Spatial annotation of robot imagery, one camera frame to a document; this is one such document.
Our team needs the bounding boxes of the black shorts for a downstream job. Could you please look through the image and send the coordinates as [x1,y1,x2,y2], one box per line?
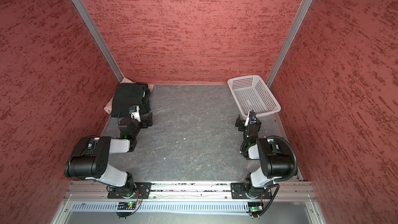
[110,83,151,118]

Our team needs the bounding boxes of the pink shorts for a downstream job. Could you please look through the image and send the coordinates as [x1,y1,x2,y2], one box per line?
[104,77,155,115]

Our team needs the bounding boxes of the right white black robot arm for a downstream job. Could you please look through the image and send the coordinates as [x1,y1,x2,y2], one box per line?
[235,112,298,199]

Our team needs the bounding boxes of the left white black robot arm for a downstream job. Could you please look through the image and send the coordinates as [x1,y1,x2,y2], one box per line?
[64,113,153,199]

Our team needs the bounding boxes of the white plastic basket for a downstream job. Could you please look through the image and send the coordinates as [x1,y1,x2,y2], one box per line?
[228,75,281,119]

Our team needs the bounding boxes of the right green circuit board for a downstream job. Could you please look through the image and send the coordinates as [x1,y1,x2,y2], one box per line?
[247,202,263,214]

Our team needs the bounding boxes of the green circuit board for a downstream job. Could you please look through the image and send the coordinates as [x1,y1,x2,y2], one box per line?
[247,202,263,214]
[116,202,136,212]

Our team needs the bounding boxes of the left green circuit board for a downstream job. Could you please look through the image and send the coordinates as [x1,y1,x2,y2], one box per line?
[116,202,136,212]

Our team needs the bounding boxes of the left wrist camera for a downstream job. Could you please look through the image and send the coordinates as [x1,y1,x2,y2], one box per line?
[129,105,141,122]

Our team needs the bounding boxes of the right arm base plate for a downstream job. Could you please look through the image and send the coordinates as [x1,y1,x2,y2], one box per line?
[231,183,272,200]

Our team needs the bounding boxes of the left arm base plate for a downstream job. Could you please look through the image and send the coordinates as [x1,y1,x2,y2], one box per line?
[107,183,152,200]

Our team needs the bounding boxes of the white slotted cable duct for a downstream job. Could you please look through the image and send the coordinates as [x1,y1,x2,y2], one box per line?
[70,201,248,214]

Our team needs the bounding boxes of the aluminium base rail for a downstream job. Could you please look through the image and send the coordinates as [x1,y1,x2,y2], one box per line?
[63,181,318,202]

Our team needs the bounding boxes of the left aluminium corner post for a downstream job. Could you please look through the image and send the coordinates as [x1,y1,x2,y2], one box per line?
[72,0,124,82]

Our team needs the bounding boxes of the aluminium corner post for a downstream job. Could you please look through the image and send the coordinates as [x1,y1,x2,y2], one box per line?
[266,0,313,88]
[72,0,124,82]

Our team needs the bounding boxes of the right aluminium corner post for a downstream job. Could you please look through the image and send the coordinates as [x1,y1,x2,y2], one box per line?
[266,0,313,88]

